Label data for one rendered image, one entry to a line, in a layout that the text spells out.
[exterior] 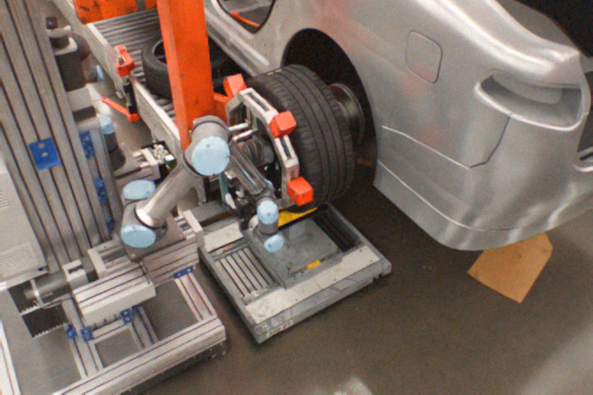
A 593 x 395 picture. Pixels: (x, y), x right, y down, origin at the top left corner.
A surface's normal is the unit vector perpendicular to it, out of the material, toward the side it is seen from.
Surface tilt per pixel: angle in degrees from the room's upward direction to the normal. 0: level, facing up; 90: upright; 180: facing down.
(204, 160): 84
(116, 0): 90
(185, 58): 90
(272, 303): 0
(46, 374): 0
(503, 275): 2
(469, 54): 81
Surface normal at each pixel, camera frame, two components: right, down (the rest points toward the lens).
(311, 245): 0.00, -0.76
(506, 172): -0.35, 0.61
